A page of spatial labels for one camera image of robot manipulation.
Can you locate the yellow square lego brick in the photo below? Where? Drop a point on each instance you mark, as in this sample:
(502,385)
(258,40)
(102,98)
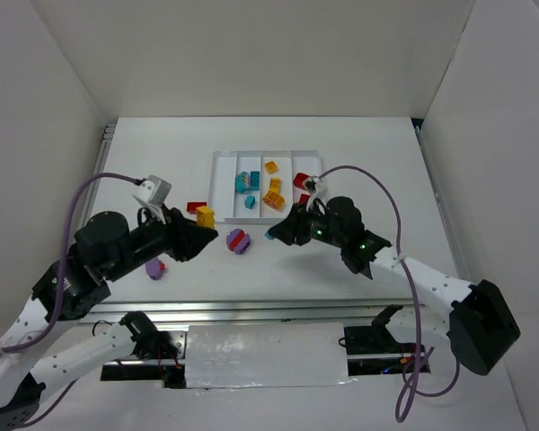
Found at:
(270,167)

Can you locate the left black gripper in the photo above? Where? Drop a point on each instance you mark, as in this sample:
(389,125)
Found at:
(175,234)

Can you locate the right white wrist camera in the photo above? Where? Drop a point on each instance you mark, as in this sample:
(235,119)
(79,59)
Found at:
(316,188)

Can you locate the white divided sorting tray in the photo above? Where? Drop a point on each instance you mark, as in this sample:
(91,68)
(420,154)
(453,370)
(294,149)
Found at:
(228,205)

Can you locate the red rectangular lego brick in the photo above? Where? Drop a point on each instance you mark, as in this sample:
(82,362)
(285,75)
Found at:
(192,206)

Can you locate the white foam board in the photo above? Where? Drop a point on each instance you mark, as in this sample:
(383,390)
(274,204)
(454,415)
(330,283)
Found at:
(265,356)

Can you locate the yellow butterfly lego brick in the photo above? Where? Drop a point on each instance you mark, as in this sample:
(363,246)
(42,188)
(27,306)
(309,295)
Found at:
(274,200)

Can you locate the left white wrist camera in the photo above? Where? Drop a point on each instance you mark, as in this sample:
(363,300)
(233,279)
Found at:
(151,194)

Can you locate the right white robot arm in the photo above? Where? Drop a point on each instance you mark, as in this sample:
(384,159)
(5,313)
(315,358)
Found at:
(479,324)

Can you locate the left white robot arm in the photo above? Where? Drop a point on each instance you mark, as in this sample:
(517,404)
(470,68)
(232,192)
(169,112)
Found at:
(63,296)

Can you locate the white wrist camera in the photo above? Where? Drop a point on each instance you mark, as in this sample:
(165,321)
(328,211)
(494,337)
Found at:
(151,194)
(316,188)

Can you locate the red rounded lego brick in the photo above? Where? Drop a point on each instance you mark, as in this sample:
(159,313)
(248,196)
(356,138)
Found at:
(299,180)

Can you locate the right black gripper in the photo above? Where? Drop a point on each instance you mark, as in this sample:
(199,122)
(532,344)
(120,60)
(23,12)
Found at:
(299,226)

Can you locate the aluminium frame rail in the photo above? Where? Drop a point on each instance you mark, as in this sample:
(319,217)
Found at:
(238,312)

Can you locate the purple rounded lego brick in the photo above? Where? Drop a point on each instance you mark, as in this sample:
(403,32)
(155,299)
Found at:
(153,270)

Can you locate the purple and red lego stack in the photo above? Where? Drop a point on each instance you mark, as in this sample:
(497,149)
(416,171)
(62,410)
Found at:
(238,241)

